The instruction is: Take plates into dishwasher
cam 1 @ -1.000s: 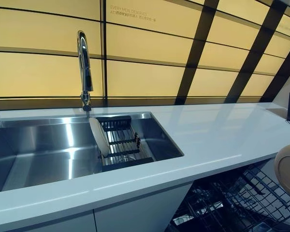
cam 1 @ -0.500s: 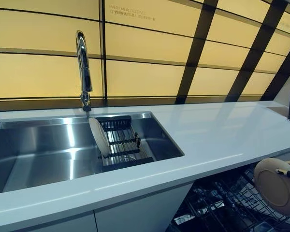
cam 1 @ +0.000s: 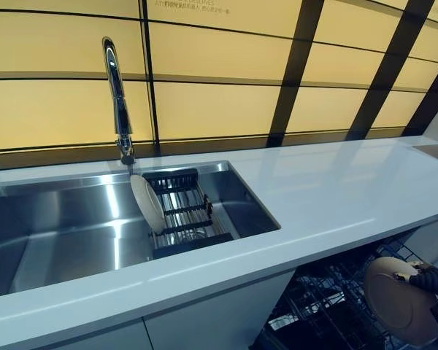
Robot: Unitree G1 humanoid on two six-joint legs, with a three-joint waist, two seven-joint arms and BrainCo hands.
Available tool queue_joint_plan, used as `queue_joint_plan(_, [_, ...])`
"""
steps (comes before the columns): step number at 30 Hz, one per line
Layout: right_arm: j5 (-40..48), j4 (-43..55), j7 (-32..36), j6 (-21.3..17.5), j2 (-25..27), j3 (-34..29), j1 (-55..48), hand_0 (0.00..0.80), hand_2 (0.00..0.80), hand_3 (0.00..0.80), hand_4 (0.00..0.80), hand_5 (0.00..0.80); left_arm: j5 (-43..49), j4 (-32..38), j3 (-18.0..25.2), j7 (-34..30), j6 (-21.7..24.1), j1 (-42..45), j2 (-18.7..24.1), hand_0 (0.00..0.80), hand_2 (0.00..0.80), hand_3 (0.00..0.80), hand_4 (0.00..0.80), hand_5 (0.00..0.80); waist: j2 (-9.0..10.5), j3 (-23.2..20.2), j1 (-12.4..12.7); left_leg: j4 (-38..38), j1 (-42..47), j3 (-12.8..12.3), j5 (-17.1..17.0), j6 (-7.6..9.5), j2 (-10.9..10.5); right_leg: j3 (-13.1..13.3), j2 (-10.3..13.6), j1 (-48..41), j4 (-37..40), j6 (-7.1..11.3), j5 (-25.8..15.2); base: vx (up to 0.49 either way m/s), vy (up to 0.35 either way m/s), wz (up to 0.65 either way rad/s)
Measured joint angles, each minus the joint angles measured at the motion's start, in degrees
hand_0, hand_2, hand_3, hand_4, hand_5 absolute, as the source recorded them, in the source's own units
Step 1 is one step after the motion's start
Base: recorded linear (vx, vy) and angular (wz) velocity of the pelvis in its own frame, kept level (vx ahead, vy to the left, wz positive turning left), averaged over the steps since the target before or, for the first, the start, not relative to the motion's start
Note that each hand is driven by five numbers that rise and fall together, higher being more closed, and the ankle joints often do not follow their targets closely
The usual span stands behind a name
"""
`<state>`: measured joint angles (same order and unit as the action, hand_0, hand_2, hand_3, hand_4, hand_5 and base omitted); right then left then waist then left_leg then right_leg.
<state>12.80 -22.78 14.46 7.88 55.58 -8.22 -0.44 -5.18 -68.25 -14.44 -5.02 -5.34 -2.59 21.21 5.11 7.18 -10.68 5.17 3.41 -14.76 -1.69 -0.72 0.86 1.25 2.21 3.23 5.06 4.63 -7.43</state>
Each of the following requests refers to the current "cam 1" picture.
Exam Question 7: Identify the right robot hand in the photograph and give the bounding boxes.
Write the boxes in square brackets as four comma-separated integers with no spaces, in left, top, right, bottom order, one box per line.
[396,260,438,329]

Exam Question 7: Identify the beige round ceramic plate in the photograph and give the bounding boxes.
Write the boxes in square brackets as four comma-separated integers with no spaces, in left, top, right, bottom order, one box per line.
[129,174,166,235]
[363,256,438,346]

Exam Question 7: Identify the built-in dishwasher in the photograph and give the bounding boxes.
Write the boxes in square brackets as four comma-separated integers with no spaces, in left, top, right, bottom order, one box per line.
[257,225,438,350]

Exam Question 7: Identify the black sink dish rack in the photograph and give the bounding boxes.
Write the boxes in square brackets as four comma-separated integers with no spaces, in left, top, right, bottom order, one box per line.
[142,168,242,261]

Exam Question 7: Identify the wide white cabinet door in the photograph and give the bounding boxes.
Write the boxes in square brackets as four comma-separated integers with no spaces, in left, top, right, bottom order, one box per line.
[50,316,149,350]

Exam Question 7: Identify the stainless steel kitchen sink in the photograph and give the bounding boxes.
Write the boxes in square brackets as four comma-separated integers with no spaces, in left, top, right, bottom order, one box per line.
[0,160,282,295]

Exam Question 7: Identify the chrome pull-down kitchen faucet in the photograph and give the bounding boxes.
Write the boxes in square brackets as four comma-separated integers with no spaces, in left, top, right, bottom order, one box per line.
[101,36,137,167]

